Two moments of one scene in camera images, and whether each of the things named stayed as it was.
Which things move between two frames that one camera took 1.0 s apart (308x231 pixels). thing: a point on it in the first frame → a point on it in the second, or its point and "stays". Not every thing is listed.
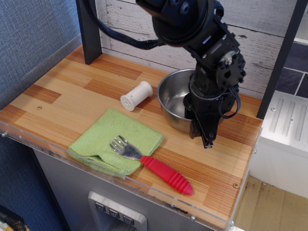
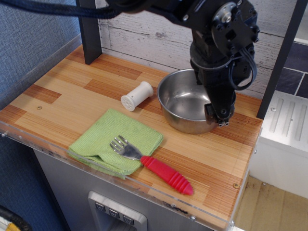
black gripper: (208, 112) → (223, 75)
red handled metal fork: (173, 177) stays
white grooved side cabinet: (281, 159) stays
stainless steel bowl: (173, 87) stays
